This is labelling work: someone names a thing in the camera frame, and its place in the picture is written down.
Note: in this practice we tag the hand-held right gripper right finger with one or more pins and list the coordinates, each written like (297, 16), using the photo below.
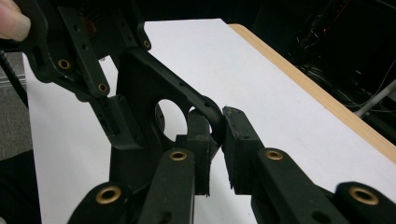
(241, 149)

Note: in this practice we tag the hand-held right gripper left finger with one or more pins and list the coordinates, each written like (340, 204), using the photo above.
(200, 149)

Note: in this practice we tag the black smartphone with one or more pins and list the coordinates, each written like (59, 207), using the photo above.
(140, 90)

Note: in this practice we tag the white table mat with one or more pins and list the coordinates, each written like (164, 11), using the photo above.
(264, 77)

